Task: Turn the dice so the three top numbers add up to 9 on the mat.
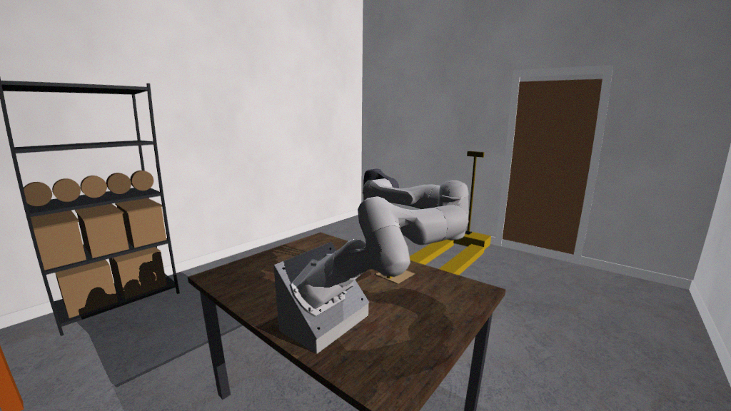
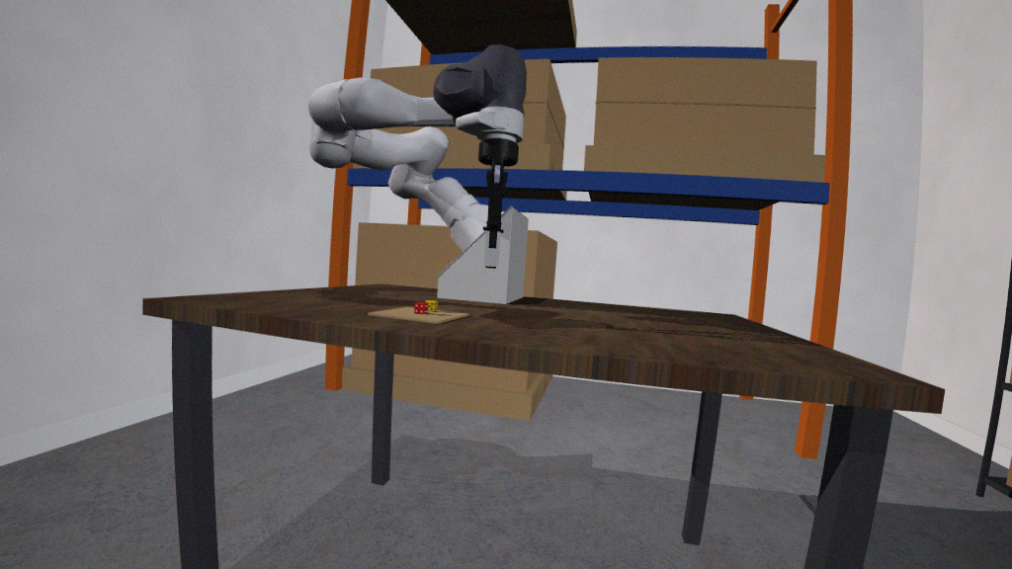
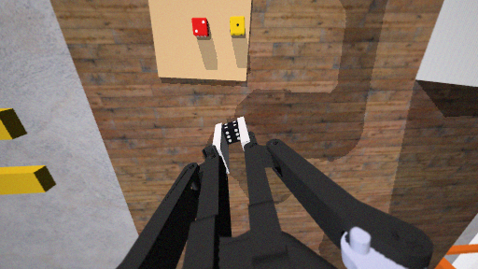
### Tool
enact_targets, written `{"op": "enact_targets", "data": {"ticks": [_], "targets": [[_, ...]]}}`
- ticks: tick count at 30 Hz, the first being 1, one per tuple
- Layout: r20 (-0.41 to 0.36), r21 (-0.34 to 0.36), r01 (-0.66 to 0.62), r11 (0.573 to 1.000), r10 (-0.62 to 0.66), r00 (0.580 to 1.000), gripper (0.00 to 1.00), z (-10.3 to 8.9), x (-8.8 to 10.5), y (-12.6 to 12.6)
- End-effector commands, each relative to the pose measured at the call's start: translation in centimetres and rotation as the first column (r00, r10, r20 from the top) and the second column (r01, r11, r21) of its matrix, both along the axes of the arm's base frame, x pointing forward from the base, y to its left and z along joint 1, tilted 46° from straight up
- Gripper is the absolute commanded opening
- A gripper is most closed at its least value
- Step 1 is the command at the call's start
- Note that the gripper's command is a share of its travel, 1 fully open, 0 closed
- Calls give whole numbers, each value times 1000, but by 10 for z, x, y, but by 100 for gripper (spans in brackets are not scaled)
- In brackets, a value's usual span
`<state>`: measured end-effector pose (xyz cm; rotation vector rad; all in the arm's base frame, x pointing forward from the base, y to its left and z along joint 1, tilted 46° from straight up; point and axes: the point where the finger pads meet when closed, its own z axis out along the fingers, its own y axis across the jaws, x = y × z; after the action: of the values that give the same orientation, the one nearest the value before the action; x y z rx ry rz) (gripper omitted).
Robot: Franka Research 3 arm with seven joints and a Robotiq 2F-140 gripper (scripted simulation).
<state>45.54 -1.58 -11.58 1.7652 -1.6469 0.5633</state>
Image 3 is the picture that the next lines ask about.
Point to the tan flat mat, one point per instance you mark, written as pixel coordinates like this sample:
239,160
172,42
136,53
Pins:
181,54

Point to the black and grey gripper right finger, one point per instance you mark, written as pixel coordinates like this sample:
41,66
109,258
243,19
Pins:
369,238

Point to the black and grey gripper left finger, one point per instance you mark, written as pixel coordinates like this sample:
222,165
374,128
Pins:
200,192

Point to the black die with white pips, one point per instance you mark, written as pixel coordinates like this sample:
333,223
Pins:
231,132

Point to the yellow die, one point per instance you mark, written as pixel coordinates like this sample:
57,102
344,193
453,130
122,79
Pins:
237,25

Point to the red die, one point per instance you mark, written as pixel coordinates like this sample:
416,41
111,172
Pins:
200,26

